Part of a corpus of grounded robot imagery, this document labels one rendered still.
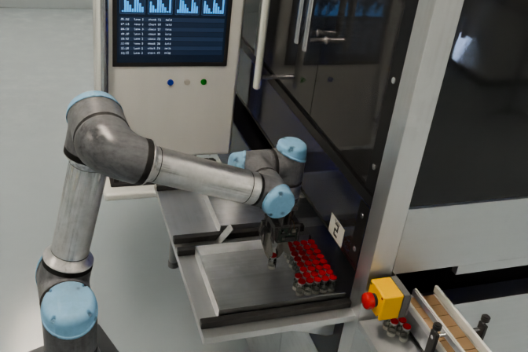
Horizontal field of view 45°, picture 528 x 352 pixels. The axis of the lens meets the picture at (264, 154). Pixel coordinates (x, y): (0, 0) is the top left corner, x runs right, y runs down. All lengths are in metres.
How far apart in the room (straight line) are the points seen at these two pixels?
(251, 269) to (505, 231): 0.68
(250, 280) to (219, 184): 0.47
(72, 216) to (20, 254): 1.84
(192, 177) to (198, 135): 1.10
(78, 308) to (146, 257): 1.78
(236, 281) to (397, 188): 0.52
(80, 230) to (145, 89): 0.91
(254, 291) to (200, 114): 0.87
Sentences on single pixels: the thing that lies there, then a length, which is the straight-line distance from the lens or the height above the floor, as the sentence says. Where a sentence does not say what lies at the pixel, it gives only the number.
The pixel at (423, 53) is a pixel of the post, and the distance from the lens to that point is 1.33.
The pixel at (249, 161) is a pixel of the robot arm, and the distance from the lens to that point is 1.49.
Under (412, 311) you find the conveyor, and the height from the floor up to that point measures 0.93.
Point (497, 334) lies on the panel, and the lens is 2.03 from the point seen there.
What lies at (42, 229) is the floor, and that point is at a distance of 3.43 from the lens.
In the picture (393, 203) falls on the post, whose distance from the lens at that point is 1.49.
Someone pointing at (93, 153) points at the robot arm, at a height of 1.38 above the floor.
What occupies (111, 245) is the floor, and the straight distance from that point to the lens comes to 3.29.
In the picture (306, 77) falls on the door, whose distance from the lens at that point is 1.89.
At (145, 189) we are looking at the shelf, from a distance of 2.21.
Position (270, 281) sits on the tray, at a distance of 1.74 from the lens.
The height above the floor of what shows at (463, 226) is 1.14.
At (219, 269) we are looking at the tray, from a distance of 1.75.
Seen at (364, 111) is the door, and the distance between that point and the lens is 1.56.
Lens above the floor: 1.99
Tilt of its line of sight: 28 degrees down
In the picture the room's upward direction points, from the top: 7 degrees clockwise
